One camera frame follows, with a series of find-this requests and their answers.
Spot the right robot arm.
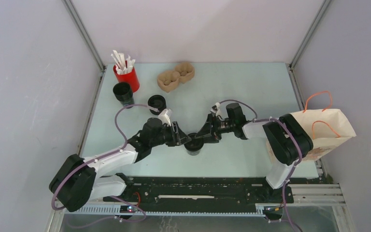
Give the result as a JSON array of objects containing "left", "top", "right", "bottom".
[{"left": 195, "top": 100, "right": 314, "bottom": 202}]

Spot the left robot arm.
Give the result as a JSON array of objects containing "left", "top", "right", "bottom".
[{"left": 49, "top": 118, "right": 192, "bottom": 212}]

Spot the brown pulp cup carrier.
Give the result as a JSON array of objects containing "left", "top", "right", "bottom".
[{"left": 157, "top": 62, "right": 195, "bottom": 93}]

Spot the red cylindrical holder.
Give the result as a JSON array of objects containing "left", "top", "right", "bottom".
[{"left": 113, "top": 65, "right": 140, "bottom": 93}]

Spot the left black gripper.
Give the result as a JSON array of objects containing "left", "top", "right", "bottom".
[{"left": 150, "top": 122, "right": 191, "bottom": 148}]

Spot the black paper coffee cup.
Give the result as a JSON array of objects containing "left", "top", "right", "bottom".
[{"left": 186, "top": 149, "right": 201, "bottom": 156}]

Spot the stack of black lids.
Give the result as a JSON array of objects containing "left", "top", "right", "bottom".
[{"left": 147, "top": 95, "right": 167, "bottom": 116}]

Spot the beige paper bag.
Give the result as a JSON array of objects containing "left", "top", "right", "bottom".
[{"left": 262, "top": 105, "right": 356, "bottom": 166}]

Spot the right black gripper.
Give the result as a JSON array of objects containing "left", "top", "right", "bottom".
[{"left": 195, "top": 114, "right": 235, "bottom": 145}]

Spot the stack of black cups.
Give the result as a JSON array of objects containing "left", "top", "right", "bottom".
[{"left": 113, "top": 82, "right": 135, "bottom": 106}]

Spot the black plastic cup lid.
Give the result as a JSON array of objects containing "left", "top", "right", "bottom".
[{"left": 184, "top": 132, "right": 204, "bottom": 152}]

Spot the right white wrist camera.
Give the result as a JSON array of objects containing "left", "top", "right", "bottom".
[{"left": 210, "top": 102, "right": 221, "bottom": 117}]

